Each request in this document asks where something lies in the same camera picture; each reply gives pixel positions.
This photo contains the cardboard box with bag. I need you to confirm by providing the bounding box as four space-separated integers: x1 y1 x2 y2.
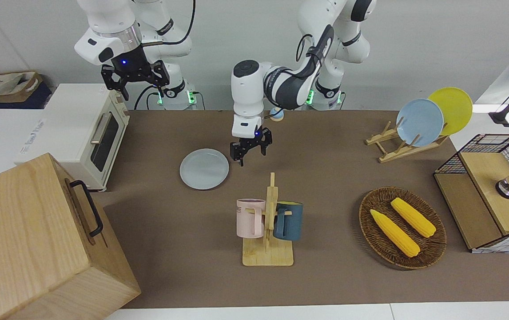
0 70 53 121

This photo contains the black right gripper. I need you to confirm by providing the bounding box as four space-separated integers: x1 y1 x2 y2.
101 44 170 101

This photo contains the brown wicker basket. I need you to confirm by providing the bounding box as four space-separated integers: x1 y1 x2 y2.
359 187 447 270

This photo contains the white toaster oven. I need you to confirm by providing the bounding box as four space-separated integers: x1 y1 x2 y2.
14 83 131 192

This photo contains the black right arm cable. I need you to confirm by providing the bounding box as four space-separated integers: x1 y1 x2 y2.
141 0 196 47

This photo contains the yellow round plate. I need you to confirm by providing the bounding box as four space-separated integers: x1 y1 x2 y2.
428 87 473 136

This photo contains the gray round plate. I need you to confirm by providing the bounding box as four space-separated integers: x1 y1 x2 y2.
179 148 230 190

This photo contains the black box handle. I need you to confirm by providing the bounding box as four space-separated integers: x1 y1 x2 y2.
69 180 104 237

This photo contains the pink mug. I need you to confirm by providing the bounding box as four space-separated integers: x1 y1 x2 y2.
236 199 266 239

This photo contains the yellow corn cob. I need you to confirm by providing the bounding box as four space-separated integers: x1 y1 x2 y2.
390 197 437 238
370 209 421 258

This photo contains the brown table mat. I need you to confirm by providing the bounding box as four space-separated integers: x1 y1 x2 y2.
90 110 509 309

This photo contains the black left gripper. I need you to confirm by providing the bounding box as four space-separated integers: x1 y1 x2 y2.
230 128 273 167

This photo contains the large wooden box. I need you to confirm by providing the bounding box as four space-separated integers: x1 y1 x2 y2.
0 153 142 320

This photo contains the wire and wood shelf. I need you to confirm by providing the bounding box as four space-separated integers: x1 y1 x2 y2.
433 133 509 254

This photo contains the blue round plate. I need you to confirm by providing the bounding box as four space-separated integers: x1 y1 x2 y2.
397 99 445 148

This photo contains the wooden plate rack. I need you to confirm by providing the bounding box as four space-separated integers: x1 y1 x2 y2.
366 120 450 163

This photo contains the wooden mug stand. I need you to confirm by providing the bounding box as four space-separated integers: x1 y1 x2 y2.
242 172 294 267

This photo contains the dark blue mug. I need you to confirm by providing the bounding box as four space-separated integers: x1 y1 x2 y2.
273 201 303 241

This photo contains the black base cable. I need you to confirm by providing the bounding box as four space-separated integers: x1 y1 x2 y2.
134 86 162 110

